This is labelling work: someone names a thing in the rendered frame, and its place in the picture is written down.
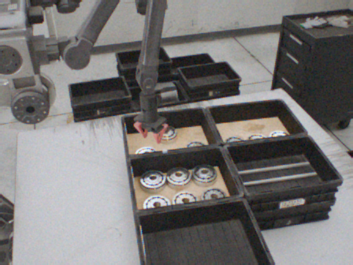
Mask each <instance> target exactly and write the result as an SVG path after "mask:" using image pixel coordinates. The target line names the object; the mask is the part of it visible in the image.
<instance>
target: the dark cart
mask: <svg viewBox="0 0 353 265"><path fill-rule="evenodd" d="M332 16H339V17H341V16H346V17H347V18H351V17H353V10H352V9H349V8H348V9H335V10H330V11H320V12H314V13H301V14H291V15H285V16H282V23H281V33H280V37H279V40H278V47H277V57H276V61H275V67H274V71H273V81H272V84H271V90H274V89H278V88H282V89H283V90H284V91H286V93H288V95H290V97H291V98H292V99H294V100H295V102H297V104H299V106H301V108H302V109H303V110H304V111H306V113H307V114H308V115H310V116H311V117H312V118H313V119H314V120H315V121H316V122H317V123H318V124H319V125H327V124H330V123H333V122H339V127H340V128H342V129H346V128H347V127H348V126H349V124H350V122H351V121H350V120H351V119H353V26H349V27H347V28H342V27H336V26H325V27H324V28H302V27H301V26H300V25H299V24H304V23H306V19H308V18H311V19H312V20H313V19H315V17H318V19H320V18H323V20H326V18H328V17H332Z"/></svg>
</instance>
